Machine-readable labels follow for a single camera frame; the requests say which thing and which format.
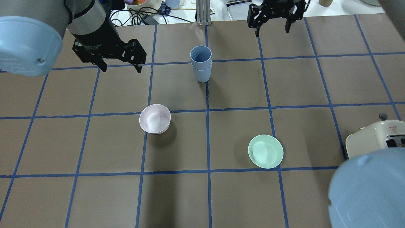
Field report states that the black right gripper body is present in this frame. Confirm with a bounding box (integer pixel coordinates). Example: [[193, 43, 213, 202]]
[[247, 0, 311, 27]]

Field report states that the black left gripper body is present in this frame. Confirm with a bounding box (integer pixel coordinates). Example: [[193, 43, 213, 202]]
[[72, 30, 147, 65]]

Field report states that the blue cup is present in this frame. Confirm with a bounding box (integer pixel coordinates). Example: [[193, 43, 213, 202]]
[[190, 45, 212, 70], [193, 65, 212, 83]]

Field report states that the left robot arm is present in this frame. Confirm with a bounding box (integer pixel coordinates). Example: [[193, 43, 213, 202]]
[[0, 0, 147, 77]]

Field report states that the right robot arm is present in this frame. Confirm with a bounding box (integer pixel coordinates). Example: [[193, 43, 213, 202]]
[[247, 0, 404, 228]]

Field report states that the grey tablet tray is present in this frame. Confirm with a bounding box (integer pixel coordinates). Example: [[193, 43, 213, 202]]
[[226, 0, 259, 21]]

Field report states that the cardboard tube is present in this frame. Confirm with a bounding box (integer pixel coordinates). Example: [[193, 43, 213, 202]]
[[319, 0, 333, 7]]

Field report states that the beige bowl of blocks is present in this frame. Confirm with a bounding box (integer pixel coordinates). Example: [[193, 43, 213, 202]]
[[124, 0, 162, 12]]

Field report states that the pink bowl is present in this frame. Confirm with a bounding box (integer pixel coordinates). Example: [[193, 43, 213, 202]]
[[139, 104, 171, 135]]

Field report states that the mint green bowl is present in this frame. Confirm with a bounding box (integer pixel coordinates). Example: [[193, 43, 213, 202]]
[[248, 134, 284, 169]]

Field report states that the cream white toaster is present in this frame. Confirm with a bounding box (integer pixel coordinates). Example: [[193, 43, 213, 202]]
[[346, 120, 405, 159]]

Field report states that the aluminium frame post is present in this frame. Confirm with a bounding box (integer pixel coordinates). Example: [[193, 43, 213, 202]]
[[196, 0, 212, 26]]

